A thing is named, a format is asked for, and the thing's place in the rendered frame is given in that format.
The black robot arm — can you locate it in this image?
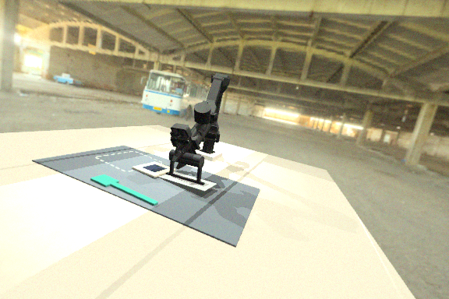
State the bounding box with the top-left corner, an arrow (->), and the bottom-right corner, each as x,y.
170,73 -> 230,154

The turquoise flat trowel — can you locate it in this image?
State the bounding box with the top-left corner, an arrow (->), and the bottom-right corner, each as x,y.
90,174 -> 158,206

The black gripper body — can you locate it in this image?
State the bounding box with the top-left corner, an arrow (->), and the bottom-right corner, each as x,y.
171,123 -> 206,156

